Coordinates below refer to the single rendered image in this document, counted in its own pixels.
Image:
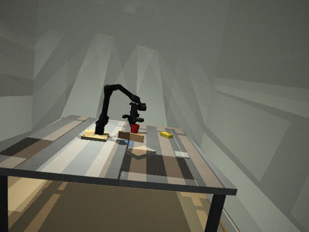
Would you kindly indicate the red cup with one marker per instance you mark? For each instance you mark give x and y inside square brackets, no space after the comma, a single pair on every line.
[134,128]

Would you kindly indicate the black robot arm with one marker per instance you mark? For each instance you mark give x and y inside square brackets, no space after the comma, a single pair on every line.
[108,89]

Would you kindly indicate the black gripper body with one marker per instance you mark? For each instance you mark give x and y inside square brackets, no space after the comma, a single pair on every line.
[133,116]

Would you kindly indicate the wooden plank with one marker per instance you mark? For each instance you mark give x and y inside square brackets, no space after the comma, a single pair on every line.
[130,136]

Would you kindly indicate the cream flat square pad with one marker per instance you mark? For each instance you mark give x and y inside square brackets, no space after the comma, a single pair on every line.
[181,154]

